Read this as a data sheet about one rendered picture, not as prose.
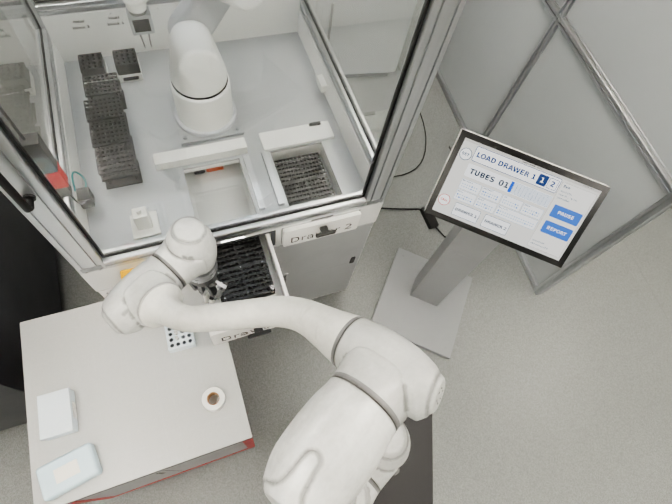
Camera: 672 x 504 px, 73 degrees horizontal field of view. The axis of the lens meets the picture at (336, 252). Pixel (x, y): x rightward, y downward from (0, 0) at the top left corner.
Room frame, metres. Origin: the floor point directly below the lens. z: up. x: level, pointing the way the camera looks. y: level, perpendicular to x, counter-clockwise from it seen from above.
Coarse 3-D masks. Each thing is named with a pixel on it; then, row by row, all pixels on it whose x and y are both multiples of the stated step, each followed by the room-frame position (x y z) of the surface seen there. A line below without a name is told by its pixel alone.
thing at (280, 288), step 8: (240, 240) 0.69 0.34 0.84; (264, 240) 0.71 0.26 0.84; (264, 248) 0.68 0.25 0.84; (272, 248) 0.67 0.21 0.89; (272, 256) 0.64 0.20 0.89; (272, 264) 0.63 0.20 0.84; (272, 272) 0.60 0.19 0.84; (280, 272) 0.59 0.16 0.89; (272, 280) 0.58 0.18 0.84; (280, 280) 0.56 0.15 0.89; (280, 288) 0.56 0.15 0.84
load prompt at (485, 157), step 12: (480, 156) 1.09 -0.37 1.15; (492, 156) 1.09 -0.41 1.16; (504, 156) 1.10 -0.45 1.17; (492, 168) 1.07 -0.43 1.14; (504, 168) 1.07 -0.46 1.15; (516, 168) 1.08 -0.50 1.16; (528, 168) 1.08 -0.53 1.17; (528, 180) 1.06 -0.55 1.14; (540, 180) 1.06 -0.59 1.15; (552, 180) 1.07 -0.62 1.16; (552, 192) 1.04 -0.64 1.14
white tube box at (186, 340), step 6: (168, 330) 0.32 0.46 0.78; (168, 336) 0.30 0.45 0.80; (174, 336) 0.31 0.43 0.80; (180, 336) 0.31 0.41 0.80; (186, 336) 0.32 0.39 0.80; (192, 336) 0.32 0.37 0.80; (168, 342) 0.28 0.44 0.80; (174, 342) 0.29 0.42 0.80; (180, 342) 0.29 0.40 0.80; (186, 342) 0.30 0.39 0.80; (192, 342) 0.30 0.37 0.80; (168, 348) 0.26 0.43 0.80; (174, 348) 0.27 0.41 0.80; (180, 348) 0.28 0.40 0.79; (186, 348) 0.28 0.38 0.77
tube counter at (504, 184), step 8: (504, 184) 1.04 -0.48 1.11; (512, 184) 1.04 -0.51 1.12; (520, 184) 1.05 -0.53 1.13; (512, 192) 1.03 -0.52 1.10; (520, 192) 1.03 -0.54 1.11; (528, 192) 1.03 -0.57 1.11; (536, 192) 1.04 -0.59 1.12; (528, 200) 1.02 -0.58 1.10; (536, 200) 1.02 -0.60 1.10; (544, 200) 1.02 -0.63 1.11
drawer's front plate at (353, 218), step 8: (336, 216) 0.84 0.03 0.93; (344, 216) 0.85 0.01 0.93; (352, 216) 0.86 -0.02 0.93; (360, 216) 0.88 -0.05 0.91; (304, 224) 0.77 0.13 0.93; (312, 224) 0.78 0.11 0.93; (320, 224) 0.79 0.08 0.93; (328, 224) 0.81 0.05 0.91; (336, 224) 0.83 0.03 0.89; (344, 224) 0.85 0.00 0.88; (352, 224) 0.87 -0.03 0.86; (288, 232) 0.73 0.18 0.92; (296, 232) 0.74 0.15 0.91; (304, 232) 0.76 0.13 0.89; (312, 232) 0.78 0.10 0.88; (336, 232) 0.83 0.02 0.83; (288, 240) 0.73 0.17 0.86; (296, 240) 0.75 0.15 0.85; (304, 240) 0.76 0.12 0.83
